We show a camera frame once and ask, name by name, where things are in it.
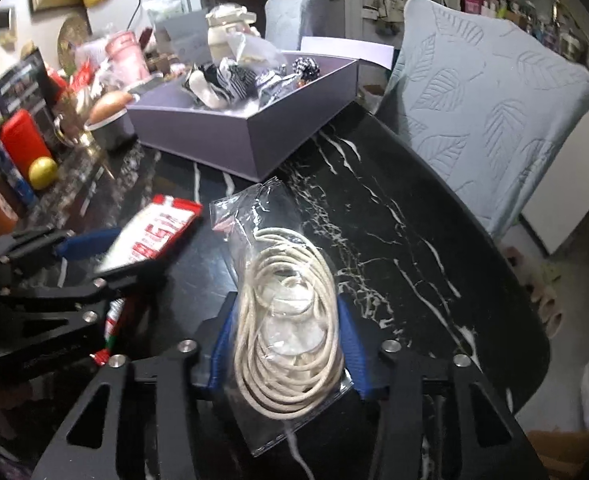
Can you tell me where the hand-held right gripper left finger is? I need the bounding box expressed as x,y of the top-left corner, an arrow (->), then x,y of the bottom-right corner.
32,290 -> 240,480

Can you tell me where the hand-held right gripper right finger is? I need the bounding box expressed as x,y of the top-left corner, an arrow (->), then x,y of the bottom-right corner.
337,292 -> 550,480

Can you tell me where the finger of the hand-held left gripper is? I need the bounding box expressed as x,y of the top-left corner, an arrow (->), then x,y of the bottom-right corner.
0,226 -> 124,267
0,266 -> 168,311

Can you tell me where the bagged cream cord coil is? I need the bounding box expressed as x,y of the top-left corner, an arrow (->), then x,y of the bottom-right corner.
209,177 -> 355,458

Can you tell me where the red white snack packet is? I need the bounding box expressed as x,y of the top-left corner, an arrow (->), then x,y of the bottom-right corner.
94,194 -> 204,277

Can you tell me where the lavender cardboard box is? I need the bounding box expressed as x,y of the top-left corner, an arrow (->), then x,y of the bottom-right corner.
126,37 -> 395,182

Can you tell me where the clear plastic packet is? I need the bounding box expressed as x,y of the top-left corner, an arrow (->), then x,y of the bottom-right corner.
224,30 -> 282,68

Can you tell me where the red white green wrapper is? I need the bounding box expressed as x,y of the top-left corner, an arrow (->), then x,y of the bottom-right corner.
90,297 -> 140,366

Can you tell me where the yellow lemon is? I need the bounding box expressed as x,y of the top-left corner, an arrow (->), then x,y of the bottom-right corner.
28,156 -> 58,191

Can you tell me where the gold ornament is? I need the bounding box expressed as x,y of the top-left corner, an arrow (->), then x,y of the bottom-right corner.
54,87 -> 118,181

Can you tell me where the red lidded container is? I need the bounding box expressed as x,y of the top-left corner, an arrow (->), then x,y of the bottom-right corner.
0,109 -> 50,181

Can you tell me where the brown egg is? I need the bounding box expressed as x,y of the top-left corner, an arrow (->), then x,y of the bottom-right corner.
88,91 -> 128,123

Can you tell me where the red printed bag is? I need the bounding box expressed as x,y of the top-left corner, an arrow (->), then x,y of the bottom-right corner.
69,57 -> 100,101

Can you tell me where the black printed box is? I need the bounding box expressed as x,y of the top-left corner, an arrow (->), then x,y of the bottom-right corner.
0,50 -> 58,126

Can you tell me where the pink cup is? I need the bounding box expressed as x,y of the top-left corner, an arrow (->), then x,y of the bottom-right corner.
105,31 -> 151,86

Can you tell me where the gold woven plate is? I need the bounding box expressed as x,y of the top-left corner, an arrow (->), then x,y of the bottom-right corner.
57,15 -> 90,76

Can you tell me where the black white striped sock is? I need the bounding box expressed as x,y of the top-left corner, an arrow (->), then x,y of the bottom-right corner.
184,57 -> 260,108

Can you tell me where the brown cardboard box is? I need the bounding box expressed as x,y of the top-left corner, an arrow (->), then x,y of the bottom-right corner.
527,427 -> 589,480

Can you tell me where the silver purple foil packet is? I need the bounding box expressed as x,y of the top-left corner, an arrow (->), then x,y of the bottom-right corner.
254,67 -> 300,111

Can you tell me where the cream kettle jar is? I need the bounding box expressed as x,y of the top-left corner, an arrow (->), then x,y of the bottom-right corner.
205,4 -> 260,61

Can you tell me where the white cabinet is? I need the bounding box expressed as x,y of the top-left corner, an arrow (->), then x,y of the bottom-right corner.
519,75 -> 589,256

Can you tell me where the large light blue covered chair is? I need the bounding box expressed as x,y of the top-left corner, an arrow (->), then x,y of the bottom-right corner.
374,0 -> 589,241

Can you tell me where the black white dotted pouch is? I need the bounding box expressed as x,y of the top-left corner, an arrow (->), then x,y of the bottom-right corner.
290,56 -> 321,83

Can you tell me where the small light blue covered chair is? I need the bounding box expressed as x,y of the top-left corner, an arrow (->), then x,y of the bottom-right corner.
264,0 -> 331,53

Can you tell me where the row of bottles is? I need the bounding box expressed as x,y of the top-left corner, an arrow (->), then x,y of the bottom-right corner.
461,0 -> 589,61

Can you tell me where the black power cord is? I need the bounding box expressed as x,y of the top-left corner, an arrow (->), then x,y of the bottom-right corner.
127,0 -> 148,31

